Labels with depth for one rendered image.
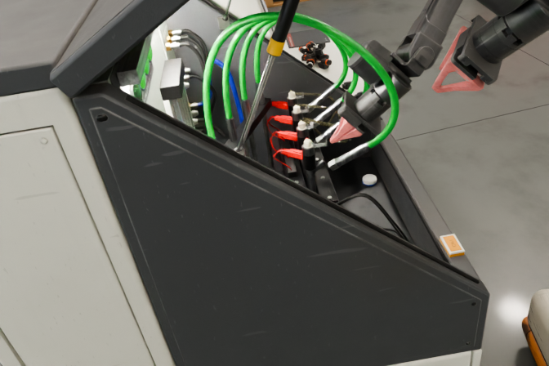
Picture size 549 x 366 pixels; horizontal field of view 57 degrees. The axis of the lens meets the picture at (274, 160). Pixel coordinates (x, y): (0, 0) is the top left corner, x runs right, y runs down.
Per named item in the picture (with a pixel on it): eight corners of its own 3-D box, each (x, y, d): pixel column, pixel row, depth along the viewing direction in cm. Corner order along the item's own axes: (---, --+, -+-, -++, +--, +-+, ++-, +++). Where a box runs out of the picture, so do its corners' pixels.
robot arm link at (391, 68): (417, 90, 97) (414, 78, 101) (391, 67, 95) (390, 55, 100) (390, 113, 100) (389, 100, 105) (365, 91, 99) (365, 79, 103)
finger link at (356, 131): (315, 120, 111) (345, 91, 106) (339, 139, 113) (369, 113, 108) (313, 136, 105) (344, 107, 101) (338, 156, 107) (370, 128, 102)
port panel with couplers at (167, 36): (201, 143, 126) (172, 23, 109) (188, 145, 126) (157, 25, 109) (202, 118, 137) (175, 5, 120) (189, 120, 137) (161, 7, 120)
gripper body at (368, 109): (340, 95, 107) (365, 72, 103) (374, 124, 109) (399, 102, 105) (338, 109, 101) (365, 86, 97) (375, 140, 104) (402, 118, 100)
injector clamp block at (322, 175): (341, 248, 121) (338, 198, 112) (301, 255, 120) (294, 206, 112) (316, 168, 149) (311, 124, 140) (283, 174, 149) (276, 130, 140)
